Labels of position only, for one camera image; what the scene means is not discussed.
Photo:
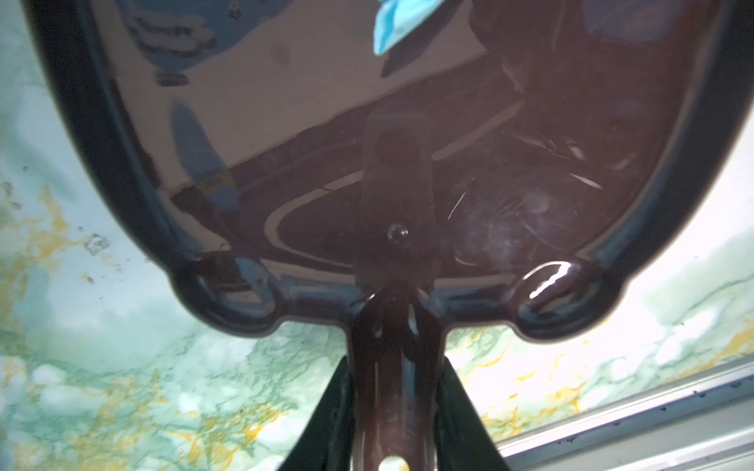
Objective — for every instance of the aluminium frame rail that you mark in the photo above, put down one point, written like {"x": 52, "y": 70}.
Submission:
{"x": 703, "y": 422}

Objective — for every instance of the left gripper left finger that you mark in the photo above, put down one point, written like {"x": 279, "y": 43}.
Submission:
{"x": 327, "y": 441}

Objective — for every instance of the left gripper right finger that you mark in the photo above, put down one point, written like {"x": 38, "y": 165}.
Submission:
{"x": 462, "y": 442}

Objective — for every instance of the black dustpan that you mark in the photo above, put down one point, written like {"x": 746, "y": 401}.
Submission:
{"x": 508, "y": 163}

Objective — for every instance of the light blue paper scrap left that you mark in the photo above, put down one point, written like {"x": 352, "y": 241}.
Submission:
{"x": 396, "y": 19}

